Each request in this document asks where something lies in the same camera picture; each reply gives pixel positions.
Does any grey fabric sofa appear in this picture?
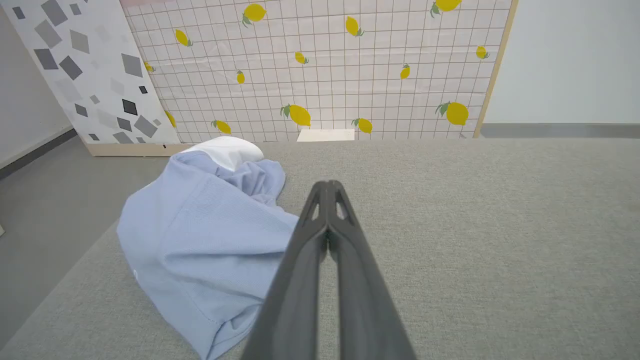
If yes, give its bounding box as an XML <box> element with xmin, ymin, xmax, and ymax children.
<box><xmin>0</xmin><ymin>138</ymin><xmax>640</xmax><ymax>360</ymax></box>

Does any small white box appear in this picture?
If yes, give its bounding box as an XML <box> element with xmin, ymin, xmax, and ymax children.
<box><xmin>296</xmin><ymin>129</ymin><xmax>356</xmax><ymax>143</ymax></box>

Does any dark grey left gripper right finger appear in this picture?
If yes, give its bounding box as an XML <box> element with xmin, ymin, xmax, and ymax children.
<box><xmin>326</xmin><ymin>180</ymin><xmax>417</xmax><ymax>360</ymax></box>

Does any grey diamond print white panel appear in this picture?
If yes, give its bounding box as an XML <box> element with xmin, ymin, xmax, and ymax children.
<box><xmin>2</xmin><ymin>0</ymin><xmax>181</xmax><ymax>146</ymax></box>

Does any lemon print grid panel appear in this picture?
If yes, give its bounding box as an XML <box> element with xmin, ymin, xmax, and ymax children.
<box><xmin>119</xmin><ymin>0</ymin><xmax>519</xmax><ymax>144</ymax></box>

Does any light blue white-collared polo shirt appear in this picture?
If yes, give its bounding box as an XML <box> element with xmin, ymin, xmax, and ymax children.
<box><xmin>116</xmin><ymin>136</ymin><xmax>301</xmax><ymax>360</ymax></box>

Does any light wooden panel base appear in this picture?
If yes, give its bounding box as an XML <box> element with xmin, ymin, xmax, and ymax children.
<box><xmin>85</xmin><ymin>142</ymin><xmax>193</xmax><ymax>158</ymax></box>

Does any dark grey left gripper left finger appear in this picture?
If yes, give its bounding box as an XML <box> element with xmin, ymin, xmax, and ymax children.
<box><xmin>240</xmin><ymin>180</ymin><xmax>329</xmax><ymax>360</ymax></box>

